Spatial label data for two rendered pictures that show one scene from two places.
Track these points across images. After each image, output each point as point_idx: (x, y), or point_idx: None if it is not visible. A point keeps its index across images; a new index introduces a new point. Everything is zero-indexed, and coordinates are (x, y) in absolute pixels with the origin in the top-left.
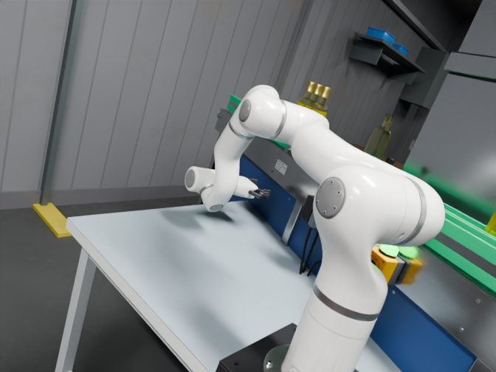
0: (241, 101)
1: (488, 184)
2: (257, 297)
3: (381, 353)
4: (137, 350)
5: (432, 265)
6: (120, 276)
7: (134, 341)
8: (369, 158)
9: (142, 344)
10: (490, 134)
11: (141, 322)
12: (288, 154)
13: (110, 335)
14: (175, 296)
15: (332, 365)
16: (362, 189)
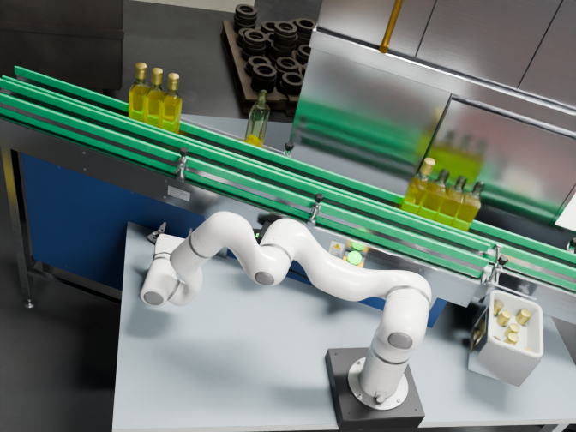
0: (208, 237)
1: (376, 145)
2: (280, 341)
3: (361, 306)
4: (110, 412)
5: (387, 255)
6: (219, 427)
7: (97, 408)
8: (380, 276)
9: (105, 404)
10: (369, 107)
11: (76, 388)
12: (185, 182)
13: (74, 427)
14: (257, 401)
15: (399, 379)
16: (418, 333)
